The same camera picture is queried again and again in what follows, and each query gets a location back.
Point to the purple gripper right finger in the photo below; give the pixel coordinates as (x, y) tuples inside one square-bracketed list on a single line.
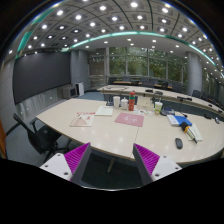
[(151, 166)]

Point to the grey box cabinet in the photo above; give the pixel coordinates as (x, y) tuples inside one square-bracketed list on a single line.
[(69, 92)]

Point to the white paper cup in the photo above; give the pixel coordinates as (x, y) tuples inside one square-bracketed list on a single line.
[(116, 100)]

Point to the dark wall screen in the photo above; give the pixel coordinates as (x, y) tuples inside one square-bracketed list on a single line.
[(40, 72)]

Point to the red water bottle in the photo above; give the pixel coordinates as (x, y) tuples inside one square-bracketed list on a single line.
[(131, 100)]

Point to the pink mouse pad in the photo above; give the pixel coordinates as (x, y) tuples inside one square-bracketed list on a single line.
[(130, 119)]

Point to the black computer mouse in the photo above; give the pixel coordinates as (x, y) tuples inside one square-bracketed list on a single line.
[(179, 143)]

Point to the black office chair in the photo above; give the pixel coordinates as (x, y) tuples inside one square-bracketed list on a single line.
[(43, 140)]

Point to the white paper booklet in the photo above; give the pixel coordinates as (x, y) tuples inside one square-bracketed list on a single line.
[(104, 111)]

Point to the blue notebook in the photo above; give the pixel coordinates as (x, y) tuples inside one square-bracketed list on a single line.
[(182, 119)]

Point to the pink illustrated book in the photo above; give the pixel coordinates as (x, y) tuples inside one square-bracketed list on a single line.
[(83, 119)]

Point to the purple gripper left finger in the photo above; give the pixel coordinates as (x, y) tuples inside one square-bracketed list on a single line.
[(69, 166)]

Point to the yellow black handheld tool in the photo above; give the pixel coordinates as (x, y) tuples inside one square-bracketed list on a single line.
[(186, 129)]

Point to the green white drink cup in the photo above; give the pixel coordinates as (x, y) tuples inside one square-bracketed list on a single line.
[(158, 107)]

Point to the white lidded mug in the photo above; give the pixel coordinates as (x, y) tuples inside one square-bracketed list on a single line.
[(124, 104)]

